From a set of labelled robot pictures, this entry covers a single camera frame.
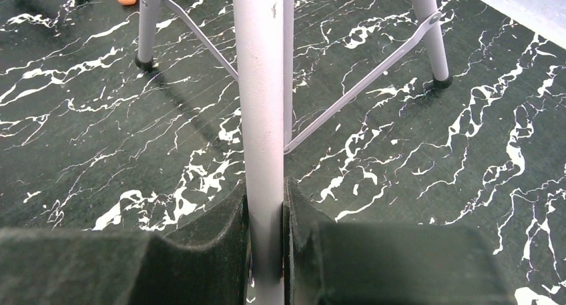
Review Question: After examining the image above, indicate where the purple tripod music stand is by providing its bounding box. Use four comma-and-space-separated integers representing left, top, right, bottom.
136, 0, 451, 304

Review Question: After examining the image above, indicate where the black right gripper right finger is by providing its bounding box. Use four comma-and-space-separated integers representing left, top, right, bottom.
282, 178, 516, 304

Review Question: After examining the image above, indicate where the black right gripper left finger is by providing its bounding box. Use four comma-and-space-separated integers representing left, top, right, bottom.
1, 194, 249, 304

